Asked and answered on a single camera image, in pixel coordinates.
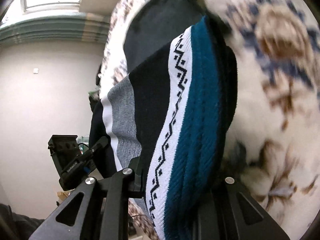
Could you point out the floral fleece blanket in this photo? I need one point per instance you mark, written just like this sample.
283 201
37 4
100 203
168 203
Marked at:
272 143

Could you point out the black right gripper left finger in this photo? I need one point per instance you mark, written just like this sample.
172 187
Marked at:
96 209

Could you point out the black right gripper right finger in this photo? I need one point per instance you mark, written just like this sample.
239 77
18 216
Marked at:
231 213

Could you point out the black camera box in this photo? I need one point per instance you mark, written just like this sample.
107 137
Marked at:
63 149

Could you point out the navy striped knit sweater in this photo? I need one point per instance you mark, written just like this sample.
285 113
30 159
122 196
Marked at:
173 112

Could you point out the black folded garment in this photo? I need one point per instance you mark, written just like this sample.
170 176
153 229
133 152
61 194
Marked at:
156 24

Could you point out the teal striped curtain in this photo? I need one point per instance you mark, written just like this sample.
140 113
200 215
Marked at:
71 26

